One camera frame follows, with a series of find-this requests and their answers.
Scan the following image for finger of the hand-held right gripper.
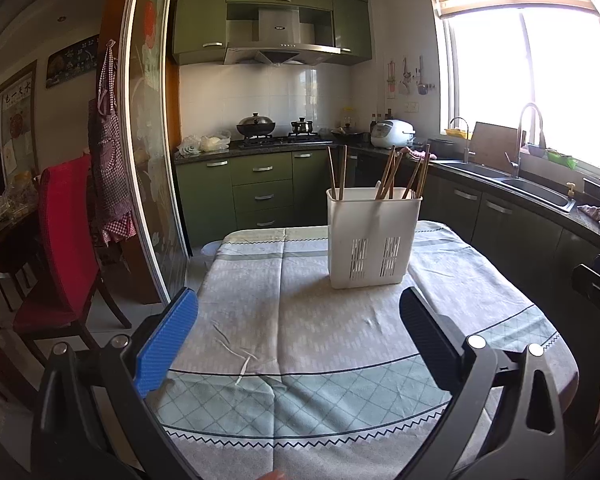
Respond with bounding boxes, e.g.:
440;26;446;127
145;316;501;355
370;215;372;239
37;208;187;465
571;254;600;333

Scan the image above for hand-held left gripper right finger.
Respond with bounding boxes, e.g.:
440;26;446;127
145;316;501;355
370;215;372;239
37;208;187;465
399;287;568;480

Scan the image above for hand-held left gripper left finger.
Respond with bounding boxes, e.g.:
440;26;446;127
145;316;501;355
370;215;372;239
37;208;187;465
30;287;201;480

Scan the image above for white plastic utensil holder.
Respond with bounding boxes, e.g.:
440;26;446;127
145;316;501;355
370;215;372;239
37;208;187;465
326;186;424;290

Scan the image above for bunch of wooden chopsticks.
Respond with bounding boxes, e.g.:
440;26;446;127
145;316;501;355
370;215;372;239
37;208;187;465
327;144;431;201

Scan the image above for hanging kitchen utensils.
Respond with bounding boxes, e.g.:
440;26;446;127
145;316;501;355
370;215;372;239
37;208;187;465
385;55;437;99

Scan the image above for dark crumpled cloth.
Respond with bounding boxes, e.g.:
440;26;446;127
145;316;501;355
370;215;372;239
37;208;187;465
577;204;600;231

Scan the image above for patterned grey green tablecloth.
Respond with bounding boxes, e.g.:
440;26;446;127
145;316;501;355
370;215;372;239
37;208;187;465
155;220;581;480

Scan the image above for dark kitchen counter cabinets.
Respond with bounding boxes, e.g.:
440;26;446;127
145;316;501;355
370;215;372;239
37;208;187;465
352;147;600;311

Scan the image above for steel kitchen sink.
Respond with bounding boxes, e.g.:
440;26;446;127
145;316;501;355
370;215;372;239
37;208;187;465
437;160;578;213

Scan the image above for red upholstered chair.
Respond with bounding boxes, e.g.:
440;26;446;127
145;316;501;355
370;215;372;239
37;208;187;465
12;154;132;361

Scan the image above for tall steel faucet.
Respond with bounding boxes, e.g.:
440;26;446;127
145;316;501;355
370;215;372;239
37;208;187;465
505;103;546;178

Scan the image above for wooden cutting board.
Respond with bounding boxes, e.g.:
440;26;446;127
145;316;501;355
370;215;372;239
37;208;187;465
470;121;526;173

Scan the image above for pink cloth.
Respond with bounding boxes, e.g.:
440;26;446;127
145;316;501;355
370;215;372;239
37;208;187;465
395;146;438;162

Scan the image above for green lower kitchen cabinets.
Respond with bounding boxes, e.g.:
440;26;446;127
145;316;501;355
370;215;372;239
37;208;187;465
175;147;355;250

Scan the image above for green kitchen cabinets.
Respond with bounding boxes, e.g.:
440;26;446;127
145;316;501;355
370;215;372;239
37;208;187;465
172;0;373;67
175;147;355;250

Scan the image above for printed glass sliding door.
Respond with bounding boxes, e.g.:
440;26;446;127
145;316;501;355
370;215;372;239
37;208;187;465
117;0;192;306

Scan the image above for small steel faucet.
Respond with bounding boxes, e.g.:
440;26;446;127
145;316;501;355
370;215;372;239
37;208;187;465
449;117;476;163

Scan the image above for dark wooden dining table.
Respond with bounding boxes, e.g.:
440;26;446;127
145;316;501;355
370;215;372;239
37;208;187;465
0;210;47;313

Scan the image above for checked apron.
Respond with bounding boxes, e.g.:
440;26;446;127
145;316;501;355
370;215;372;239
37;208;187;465
87;40;138;248

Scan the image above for white rice cooker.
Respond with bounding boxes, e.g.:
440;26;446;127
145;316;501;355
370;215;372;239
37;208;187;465
370;119;416;150

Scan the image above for clear plastic bags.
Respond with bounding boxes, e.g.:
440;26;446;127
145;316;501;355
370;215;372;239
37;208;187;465
177;130;232;155

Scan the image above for black pan with lid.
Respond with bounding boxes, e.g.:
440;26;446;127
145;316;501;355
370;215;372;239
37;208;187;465
332;127;371;142

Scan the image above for kitchen window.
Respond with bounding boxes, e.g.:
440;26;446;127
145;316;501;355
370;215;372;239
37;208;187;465
442;5;600;176

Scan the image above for black gas stove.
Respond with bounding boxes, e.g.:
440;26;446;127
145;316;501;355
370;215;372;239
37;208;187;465
237;132;331;147

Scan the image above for black wok with lid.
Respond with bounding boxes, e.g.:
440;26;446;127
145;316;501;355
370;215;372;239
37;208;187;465
236;113;277;140

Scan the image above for green upper kitchen cabinets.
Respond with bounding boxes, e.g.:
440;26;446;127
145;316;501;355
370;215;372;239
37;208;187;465
172;0;373;67

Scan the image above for steel range hood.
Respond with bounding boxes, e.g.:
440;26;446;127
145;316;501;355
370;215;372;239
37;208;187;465
224;2;344;67

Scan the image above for framed wall poster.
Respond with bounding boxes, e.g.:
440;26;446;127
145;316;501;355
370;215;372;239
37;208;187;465
0;76;37;182

